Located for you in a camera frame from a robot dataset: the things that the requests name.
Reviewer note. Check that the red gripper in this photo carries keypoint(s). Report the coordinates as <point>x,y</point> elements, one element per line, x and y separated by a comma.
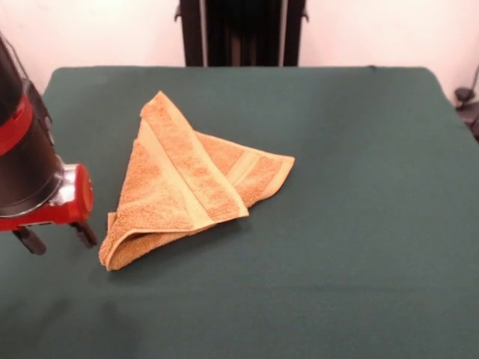
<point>80,194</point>

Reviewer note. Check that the tan terry towel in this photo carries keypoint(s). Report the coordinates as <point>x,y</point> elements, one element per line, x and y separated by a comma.
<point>172,187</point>

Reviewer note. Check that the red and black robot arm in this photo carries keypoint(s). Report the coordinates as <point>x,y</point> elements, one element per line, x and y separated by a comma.
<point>22,149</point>

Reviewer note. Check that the dark green table cloth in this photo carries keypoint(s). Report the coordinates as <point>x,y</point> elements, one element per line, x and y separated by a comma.
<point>355,243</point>

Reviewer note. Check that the dark curved stand base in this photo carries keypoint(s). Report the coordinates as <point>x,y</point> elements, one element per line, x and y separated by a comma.
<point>464,94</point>

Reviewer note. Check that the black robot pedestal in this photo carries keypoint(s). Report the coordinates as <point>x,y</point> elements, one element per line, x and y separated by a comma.
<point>243,33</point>

